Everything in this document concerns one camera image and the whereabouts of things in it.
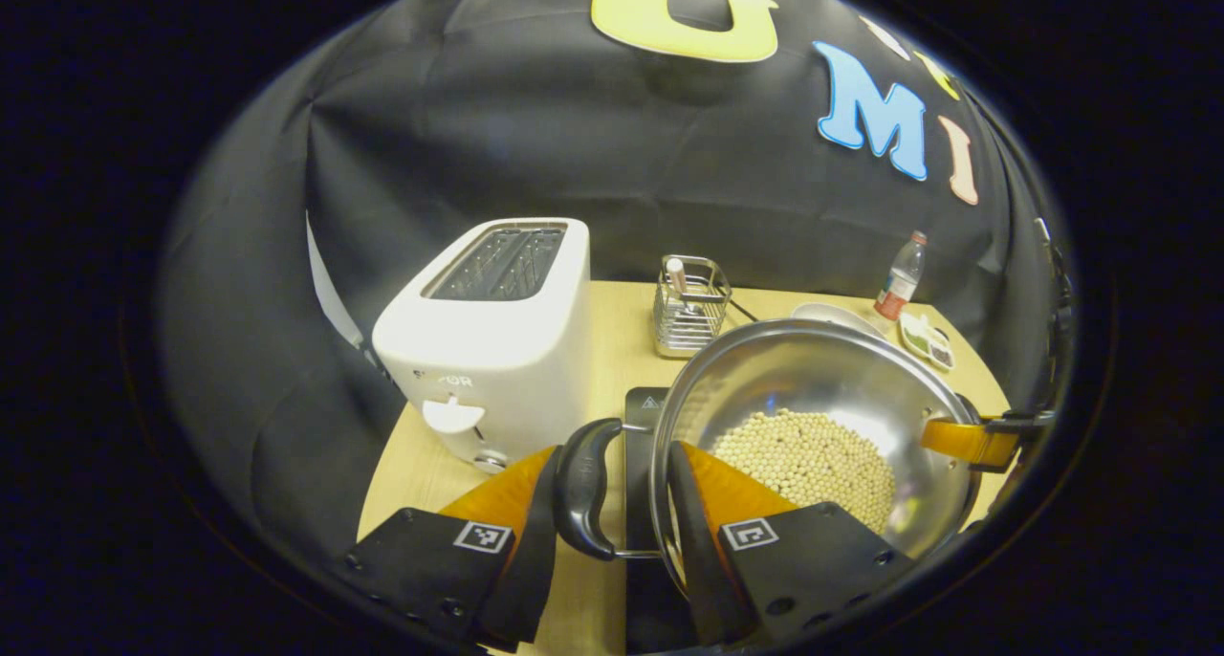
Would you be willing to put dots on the black induction cooktop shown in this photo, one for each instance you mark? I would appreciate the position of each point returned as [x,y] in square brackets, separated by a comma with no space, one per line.
[645,426]

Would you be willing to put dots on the clear water bottle red label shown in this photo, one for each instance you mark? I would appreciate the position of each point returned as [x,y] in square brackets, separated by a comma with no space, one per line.
[901,278]

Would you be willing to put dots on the white round plate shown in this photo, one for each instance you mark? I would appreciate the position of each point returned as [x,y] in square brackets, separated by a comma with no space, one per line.
[832,314]

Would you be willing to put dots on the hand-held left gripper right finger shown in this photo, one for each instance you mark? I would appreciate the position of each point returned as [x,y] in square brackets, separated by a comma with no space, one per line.
[693,560]

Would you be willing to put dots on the pile of soybeans in pot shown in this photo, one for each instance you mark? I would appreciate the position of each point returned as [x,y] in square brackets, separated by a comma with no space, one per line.
[813,460]

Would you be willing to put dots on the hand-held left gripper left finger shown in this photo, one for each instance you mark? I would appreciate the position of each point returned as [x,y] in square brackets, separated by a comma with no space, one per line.
[531,560]

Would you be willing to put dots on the white divided dish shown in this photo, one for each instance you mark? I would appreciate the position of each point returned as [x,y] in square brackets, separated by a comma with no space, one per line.
[928,340]

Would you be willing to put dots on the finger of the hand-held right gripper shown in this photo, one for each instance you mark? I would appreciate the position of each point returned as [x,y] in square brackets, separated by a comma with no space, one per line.
[966,443]

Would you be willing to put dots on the white toaster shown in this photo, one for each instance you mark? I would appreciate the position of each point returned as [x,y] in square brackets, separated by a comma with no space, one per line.
[497,350]

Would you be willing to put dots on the pink white utensil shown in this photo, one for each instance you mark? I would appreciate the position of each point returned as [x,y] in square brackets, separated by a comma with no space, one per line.
[677,273]

